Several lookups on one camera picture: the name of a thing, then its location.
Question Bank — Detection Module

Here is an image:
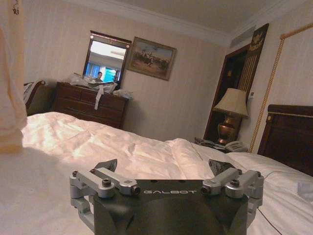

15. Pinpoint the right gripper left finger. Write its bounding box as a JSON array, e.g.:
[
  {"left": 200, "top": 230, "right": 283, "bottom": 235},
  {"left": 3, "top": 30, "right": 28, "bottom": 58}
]
[{"left": 69, "top": 159, "right": 141, "bottom": 222}]

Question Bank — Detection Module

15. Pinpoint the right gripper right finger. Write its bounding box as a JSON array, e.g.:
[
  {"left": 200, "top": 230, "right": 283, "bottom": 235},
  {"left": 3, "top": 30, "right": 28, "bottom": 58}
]
[{"left": 201, "top": 159, "right": 265, "bottom": 216}]

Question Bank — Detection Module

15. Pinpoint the white bed duvet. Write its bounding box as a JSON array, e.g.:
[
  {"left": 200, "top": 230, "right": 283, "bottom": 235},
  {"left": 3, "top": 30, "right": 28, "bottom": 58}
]
[{"left": 0, "top": 111, "right": 246, "bottom": 235}]

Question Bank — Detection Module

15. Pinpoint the white desk telephone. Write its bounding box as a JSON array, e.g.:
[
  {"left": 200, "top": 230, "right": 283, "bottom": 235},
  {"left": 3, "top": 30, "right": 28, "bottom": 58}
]
[{"left": 224, "top": 140, "right": 248, "bottom": 154}]

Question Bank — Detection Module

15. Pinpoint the white pillow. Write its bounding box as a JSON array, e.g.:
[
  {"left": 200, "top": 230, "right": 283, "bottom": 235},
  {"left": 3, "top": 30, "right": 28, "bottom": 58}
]
[{"left": 226, "top": 151, "right": 313, "bottom": 235}]

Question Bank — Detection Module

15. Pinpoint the dark bedside table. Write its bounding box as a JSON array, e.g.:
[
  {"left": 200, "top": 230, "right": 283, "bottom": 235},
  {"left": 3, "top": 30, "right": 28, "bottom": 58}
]
[{"left": 194, "top": 136, "right": 248, "bottom": 154}]

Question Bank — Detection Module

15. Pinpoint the dark wooden headboard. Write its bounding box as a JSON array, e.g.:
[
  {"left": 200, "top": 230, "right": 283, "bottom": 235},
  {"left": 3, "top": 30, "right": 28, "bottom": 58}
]
[{"left": 257, "top": 104, "right": 313, "bottom": 177}]

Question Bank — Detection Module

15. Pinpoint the clear plastic wrapper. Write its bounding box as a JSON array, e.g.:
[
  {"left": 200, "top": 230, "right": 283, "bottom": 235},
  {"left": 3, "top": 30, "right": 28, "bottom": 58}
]
[{"left": 296, "top": 182, "right": 313, "bottom": 197}]

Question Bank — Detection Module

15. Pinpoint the dark wooden dresser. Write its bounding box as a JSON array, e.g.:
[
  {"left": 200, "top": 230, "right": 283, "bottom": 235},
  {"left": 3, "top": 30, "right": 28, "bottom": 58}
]
[{"left": 50, "top": 81, "right": 130, "bottom": 130}]

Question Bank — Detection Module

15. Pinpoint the brass table lamp, beige shade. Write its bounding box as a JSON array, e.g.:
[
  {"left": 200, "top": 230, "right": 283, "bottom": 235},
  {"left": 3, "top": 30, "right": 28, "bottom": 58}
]
[{"left": 211, "top": 88, "right": 249, "bottom": 144}]

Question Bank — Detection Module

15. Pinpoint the clear plastic bag pile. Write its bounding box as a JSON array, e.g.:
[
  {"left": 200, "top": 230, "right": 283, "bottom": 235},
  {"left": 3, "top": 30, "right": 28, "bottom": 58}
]
[{"left": 63, "top": 72, "right": 118, "bottom": 94}]

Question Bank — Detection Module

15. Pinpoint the dark wooden curved chair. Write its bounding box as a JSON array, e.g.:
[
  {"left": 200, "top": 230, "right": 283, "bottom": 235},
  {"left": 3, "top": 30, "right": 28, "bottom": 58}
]
[{"left": 23, "top": 79, "right": 56, "bottom": 116}]

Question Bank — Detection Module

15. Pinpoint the pale yellow hanging garment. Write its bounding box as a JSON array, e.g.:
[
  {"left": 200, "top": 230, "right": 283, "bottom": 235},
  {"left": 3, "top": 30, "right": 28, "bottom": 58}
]
[{"left": 0, "top": 0, "right": 28, "bottom": 154}]

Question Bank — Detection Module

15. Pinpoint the framed landscape painting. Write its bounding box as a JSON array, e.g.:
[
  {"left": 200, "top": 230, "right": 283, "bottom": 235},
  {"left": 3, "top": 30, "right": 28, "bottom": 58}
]
[{"left": 125, "top": 36, "right": 178, "bottom": 82}]

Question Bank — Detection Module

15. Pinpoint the white ceiling air vent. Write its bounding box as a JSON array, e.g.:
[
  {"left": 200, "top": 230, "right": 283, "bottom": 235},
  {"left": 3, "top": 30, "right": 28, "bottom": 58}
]
[{"left": 228, "top": 24, "right": 257, "bottom": 48}]

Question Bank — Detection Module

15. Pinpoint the thin dark cable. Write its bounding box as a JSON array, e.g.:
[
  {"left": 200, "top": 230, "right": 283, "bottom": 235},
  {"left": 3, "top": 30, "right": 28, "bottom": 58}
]
[{"left": 256, "top": 169, "right": 291, "bottom": 235}]

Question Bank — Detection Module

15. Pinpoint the gold twisted rope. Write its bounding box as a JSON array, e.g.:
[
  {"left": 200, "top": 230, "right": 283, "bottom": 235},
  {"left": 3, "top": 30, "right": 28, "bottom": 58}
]
[{"left": 253, "top": 33, "right": 287, "bottom": 154}]

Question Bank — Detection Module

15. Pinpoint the dark framed wall mirror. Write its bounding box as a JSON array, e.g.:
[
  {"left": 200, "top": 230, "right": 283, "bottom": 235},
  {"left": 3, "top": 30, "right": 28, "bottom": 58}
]
[{"left": 82, "top": 30, "right": 133, "bottom": 93}]

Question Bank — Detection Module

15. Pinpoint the dark wooden door frame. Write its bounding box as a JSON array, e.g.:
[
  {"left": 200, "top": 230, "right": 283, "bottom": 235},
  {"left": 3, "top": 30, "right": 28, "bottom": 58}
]
[{"left": 203, "top": 23, "right": 270, "bottom": 143}]

